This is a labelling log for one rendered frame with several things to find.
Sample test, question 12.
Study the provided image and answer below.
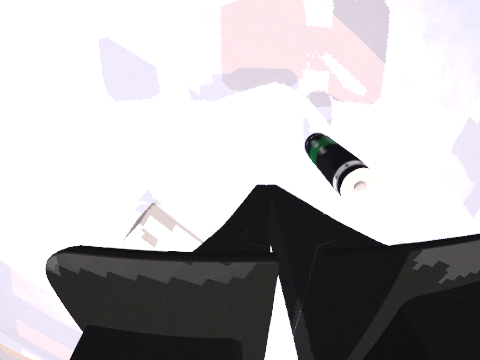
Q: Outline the black cylindrical battery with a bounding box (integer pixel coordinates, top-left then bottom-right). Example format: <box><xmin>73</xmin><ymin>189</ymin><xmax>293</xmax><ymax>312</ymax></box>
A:
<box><xmin>305</xmin><ymin>132</ymin><xmax>379</xmax><ymax>205</ymax></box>

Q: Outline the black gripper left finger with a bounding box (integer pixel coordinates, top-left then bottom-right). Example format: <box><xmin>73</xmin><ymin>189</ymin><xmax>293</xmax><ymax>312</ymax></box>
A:
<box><xmin>45</xmin><ymin>184</ymin><xmax>280</xmax><ymax>360</ymax></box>

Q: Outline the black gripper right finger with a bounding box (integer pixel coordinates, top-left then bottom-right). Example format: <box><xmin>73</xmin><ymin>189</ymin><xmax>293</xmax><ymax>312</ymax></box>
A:
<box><xmin>267</xmin><ymin>184</ymin><xmax>480</xmax><ymax>360</ymax></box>

